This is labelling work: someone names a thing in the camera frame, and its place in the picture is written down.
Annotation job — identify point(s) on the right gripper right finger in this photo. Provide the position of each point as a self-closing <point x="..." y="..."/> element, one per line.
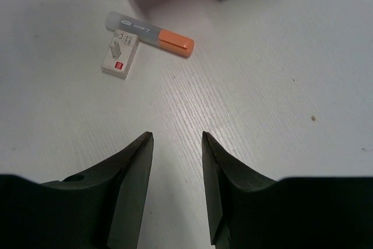
<point x="246" y="209"/>

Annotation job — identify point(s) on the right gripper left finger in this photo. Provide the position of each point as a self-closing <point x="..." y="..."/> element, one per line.
<point x="100" y="207"/>

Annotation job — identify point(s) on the orange capped highlighter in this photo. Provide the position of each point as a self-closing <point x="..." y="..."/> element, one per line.
<point x="151" y="34"/>

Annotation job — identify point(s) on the small staples box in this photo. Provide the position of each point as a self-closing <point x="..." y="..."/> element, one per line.
<point x="121" y="52"/>

